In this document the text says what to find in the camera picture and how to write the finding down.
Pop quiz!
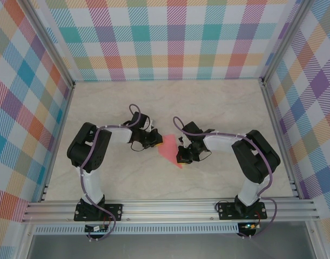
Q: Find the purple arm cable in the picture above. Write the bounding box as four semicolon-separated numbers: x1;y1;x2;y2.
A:
79;104;143;242
172;116;278;240

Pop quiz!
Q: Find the grey metal panel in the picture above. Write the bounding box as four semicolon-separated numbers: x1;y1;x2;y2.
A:
26;234;316;259

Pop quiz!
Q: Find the aluminium frame post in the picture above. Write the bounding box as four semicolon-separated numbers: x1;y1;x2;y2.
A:
23;0;76;90
258;0;315;84

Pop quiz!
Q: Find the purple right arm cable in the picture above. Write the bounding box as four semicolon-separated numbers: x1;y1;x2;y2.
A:
172;116;278;240

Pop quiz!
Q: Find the aluminium side rail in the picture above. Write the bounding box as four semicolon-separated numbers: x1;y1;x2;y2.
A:
39;82;76;203
258;78;302;200

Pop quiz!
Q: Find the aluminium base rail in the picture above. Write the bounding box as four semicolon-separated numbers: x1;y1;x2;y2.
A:
21;199;321;223

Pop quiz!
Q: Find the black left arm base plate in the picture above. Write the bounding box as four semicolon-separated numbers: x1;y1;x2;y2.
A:
73;202;123;222

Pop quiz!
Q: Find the perforated metal cable tray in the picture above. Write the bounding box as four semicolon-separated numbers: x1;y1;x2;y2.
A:
34;223;240;235

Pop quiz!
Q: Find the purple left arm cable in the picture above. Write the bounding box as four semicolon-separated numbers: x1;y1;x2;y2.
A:
79;104;143;242

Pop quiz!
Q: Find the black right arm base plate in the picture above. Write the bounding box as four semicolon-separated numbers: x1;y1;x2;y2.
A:
218;201;268;220

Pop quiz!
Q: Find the thin black right gripper wire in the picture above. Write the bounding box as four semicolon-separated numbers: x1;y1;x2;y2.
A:
197;149;212;162

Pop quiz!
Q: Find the pink cloth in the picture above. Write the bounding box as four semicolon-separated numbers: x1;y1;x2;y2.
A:
157;134;189;170

